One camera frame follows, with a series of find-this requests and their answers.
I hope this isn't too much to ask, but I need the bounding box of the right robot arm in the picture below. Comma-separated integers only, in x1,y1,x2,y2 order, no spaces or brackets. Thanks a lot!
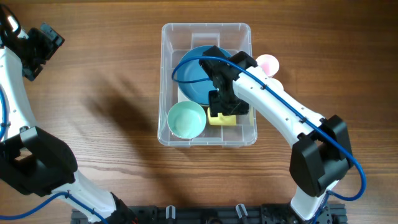
199,47,357,223

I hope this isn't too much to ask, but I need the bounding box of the left blue cable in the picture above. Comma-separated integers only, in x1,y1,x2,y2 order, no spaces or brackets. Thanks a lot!
0,88,108,224

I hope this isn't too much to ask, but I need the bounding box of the yellow cup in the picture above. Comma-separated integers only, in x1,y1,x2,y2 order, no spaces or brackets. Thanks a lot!
207,108,254,126

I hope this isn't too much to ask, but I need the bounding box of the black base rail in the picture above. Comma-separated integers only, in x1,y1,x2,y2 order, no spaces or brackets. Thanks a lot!
70,203,348,224

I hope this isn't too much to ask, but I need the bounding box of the clear plastic storage container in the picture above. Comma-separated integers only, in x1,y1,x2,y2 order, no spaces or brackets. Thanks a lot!
157,23,257,147

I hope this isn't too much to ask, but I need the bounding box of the cream cup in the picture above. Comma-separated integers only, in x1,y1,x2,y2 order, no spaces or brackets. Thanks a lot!
271,78,284,91

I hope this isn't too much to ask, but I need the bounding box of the pink cup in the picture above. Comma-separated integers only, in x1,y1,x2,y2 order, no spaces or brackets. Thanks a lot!
256,54,280,78

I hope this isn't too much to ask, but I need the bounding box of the dark blue bowl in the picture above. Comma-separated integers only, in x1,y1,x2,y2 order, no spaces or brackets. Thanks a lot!
175,45,216,106

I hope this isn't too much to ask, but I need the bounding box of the mint green small bowl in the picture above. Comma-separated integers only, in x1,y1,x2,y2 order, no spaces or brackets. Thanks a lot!
167,101,206,139

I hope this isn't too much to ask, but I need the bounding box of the white label in container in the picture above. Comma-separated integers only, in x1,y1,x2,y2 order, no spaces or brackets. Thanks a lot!
177,88,190,102

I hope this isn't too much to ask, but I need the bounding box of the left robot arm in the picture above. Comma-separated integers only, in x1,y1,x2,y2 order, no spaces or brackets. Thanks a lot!
1,4,138,223

